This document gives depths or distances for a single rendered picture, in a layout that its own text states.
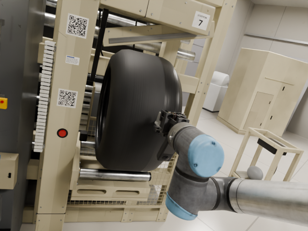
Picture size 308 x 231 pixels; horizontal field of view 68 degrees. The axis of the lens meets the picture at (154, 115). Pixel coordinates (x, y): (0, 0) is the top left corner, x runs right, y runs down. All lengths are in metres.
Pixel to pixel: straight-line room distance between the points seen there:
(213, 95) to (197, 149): 6.69
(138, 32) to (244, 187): 1.05
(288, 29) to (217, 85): 2.93
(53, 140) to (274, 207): 0.87
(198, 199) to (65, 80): 0.69
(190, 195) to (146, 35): 1.03
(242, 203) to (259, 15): 8.64
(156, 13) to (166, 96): 0.53
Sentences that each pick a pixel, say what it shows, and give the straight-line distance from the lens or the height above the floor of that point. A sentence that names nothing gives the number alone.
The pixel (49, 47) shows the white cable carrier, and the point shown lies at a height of 1.41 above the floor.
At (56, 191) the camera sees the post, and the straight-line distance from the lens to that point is 1.24.
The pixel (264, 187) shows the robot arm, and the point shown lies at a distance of 0.59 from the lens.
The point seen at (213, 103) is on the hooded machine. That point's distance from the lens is 7.21.
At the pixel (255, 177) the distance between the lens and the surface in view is 3.34.
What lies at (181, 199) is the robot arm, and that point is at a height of 1.18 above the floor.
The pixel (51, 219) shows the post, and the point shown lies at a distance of 1.34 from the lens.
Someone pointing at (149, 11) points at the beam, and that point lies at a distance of 1.28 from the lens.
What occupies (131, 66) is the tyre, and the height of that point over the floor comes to 1.41.
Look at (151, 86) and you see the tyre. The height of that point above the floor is 1.36.
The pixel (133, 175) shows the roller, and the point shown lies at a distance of 1.12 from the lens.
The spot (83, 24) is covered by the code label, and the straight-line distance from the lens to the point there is 0.97.
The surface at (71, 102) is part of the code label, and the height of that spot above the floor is 1.21.
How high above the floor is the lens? 1.51
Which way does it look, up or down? 17 degrees down
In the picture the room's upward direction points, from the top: 15 degrees clockwise
